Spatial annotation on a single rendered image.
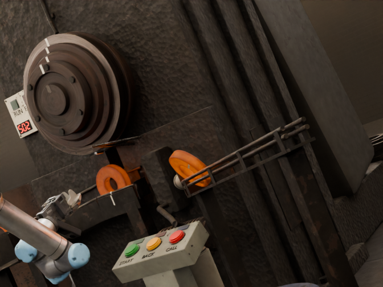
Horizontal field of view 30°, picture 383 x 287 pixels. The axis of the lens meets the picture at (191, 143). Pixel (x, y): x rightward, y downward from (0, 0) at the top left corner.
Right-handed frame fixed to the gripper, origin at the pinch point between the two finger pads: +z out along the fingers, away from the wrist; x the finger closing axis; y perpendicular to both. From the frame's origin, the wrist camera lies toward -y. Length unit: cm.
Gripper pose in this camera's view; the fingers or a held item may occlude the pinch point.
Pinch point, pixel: (78, 197)
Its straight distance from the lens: 263.3
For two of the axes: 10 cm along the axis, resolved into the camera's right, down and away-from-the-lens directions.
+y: -5.2, -8.0, -2.9
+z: 3.6, -5.1, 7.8
